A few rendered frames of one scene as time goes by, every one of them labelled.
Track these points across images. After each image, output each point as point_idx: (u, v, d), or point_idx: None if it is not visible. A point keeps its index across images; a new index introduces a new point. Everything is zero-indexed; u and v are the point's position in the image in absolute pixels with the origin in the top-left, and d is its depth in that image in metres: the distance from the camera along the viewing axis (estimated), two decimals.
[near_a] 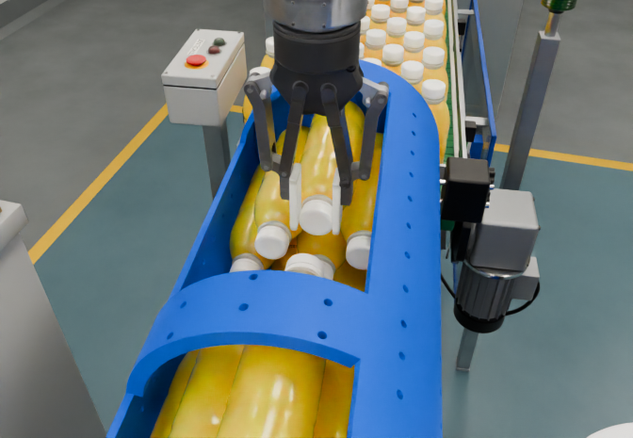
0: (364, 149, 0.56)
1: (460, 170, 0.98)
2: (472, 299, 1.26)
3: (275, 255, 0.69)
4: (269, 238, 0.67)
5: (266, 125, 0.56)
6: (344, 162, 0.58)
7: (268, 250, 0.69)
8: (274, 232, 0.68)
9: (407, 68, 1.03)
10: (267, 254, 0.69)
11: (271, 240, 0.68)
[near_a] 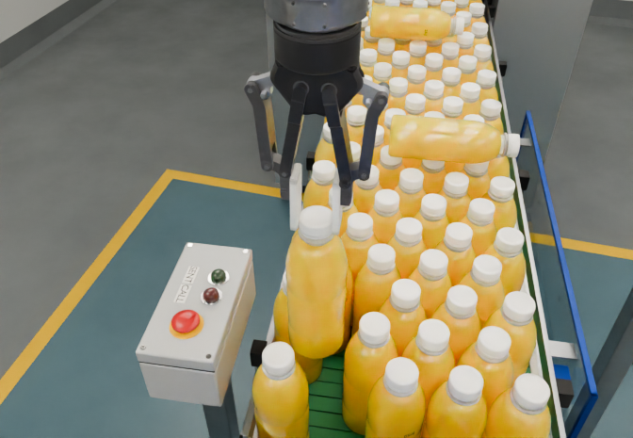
0: (364, 149, 0.56)
1: None
2: None
3: None
4: None
5: (266, 125, 0.56)
6: (344, 162, 0.58)
7: None
8: None
9: (488, 345, 0.72)
10: None
11: None
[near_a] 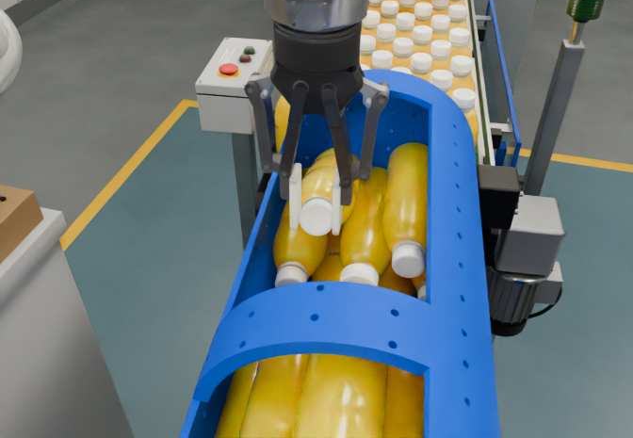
0: (364, 149, 0.56)
1: (490, 178, 1.00)
2: (495, 302, 1.27)
3: (319, 230, 0.65)
4: (316, 206, 0.64)
5: (266, 125, 0.56)
6: (344, 162, 0.58)
7: (314, 223, 0.65)
8: (321, 202, 0.64)
9: (436, 77, 1.05)
10: (312, 230, 0.65)
11: (318, 209, 0.64)
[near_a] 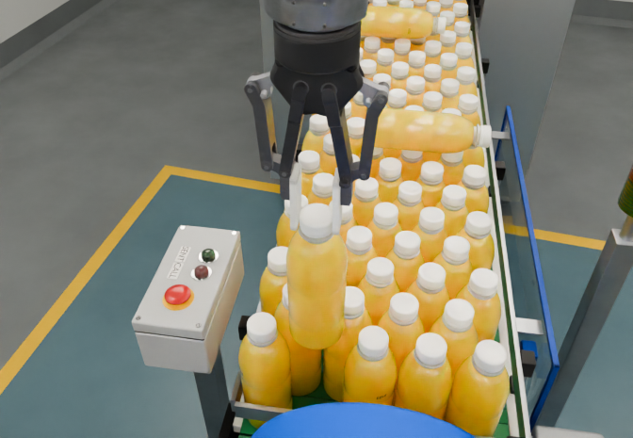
0: (364, 149, 0.56)
1: None
2: None
3: (319, 222, 0.64)
4: (318, 205, 0.66)
5: (266, 125, 0.56)
6: (344, 162, 0.58)
7: (314, 218, 0.64)
8: (322, 207, 0.66)
9: (453, 316, 0.79)
10: (312, 222, 0.64)
11: (320, 207, 0.65)
